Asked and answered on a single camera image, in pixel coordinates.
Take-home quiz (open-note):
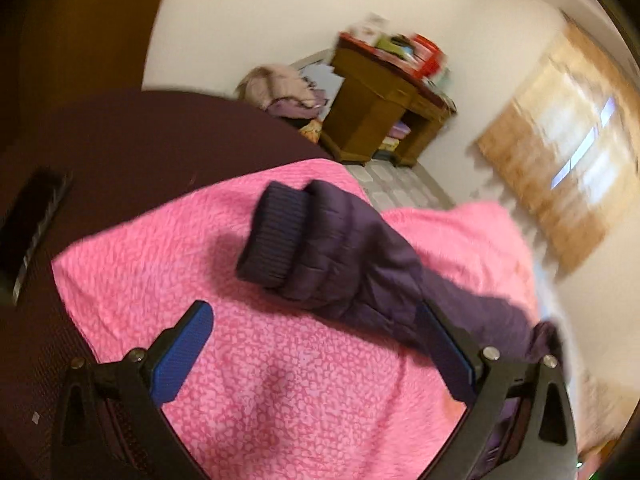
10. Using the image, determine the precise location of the brown wooden door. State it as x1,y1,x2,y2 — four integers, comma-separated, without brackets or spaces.
0,0,182,137

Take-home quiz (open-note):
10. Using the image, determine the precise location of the folded cloth stack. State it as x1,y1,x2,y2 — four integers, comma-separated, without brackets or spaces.
375,121,415,162

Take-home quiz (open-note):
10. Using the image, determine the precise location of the wooden desk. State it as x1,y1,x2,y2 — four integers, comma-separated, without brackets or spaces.
319,35,458,168

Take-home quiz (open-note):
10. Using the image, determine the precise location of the beige patterned curtain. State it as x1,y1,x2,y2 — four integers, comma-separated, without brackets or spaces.
474,21,632,275

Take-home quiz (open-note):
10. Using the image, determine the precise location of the pink fuzzy blanket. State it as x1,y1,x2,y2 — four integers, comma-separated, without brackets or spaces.
50,157,546,480

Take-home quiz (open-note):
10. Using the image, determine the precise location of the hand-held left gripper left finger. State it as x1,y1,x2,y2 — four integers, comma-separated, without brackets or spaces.
50,300,216,480

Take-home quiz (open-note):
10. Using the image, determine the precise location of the black flat device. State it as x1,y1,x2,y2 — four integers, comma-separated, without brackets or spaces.
0,167,73,307

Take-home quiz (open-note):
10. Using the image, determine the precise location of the beige coat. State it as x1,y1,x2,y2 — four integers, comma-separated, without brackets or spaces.
236,64,315,111

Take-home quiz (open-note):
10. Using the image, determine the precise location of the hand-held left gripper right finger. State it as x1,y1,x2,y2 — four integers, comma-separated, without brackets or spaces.
415,300,581,480

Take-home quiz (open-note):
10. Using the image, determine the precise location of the purple folded garment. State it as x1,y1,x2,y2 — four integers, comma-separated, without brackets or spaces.
265,91,331,122

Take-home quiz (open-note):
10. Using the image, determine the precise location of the white card box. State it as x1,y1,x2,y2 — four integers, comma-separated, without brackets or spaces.
350,12,392,42

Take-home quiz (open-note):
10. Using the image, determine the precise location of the red bag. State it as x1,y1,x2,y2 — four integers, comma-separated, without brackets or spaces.
409,34,447,80

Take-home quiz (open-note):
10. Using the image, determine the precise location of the white board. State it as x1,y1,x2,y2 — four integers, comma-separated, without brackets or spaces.
290,49,347,97

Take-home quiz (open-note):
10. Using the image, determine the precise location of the purple puffer jacket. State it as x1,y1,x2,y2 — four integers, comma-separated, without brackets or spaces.
235,179,568,480

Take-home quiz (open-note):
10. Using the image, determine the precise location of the pile of desk clutter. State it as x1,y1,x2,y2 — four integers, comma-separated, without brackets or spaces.
374,34,417,63

